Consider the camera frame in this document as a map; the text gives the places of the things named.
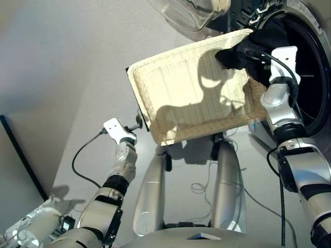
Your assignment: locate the black cloth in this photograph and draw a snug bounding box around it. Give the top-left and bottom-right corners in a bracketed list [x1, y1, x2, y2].
[214, 17, 294, 89]

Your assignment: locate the pale woven laundry basket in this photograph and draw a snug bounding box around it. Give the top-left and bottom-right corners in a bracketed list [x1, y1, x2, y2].
[127, 28, 268, 147]

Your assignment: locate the round glass washing machine door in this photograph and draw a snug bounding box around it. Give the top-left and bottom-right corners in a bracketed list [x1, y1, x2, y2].
[146, 0, 231, 41]

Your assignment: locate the grey washing machine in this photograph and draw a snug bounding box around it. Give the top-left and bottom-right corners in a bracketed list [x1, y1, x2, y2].
[229, 0, 331, 142]

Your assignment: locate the silver robot leg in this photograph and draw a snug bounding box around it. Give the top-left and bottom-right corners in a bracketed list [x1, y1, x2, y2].
[131, 151, 167, 237]
[211, 141, 247, 234]

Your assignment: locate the dark flat panel edge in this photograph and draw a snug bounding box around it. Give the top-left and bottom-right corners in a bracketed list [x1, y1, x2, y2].
[0, 114, 50, 203]

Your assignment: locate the black power adapter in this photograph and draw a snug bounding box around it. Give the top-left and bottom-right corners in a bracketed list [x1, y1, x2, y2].
[60, 215, 76, 233]

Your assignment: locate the silver robot torso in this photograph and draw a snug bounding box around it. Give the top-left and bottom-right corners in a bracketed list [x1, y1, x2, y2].
[120, 226, 288, 248]

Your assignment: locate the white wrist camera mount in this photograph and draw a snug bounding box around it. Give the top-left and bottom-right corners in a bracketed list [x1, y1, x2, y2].
[268, 45, 301, 85]
[102, 117, 137, 146]

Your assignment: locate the thin white floor wire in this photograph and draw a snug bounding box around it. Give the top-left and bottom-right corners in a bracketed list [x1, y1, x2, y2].
[190, 160, 299, 248]

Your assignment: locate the white equipment with cables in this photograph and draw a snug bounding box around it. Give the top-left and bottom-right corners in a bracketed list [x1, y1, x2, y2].
[0, 200, 64, 248]

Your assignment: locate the black upper arm cable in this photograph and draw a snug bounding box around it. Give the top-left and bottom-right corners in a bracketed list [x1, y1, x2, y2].
[266, 146, 288, 246]

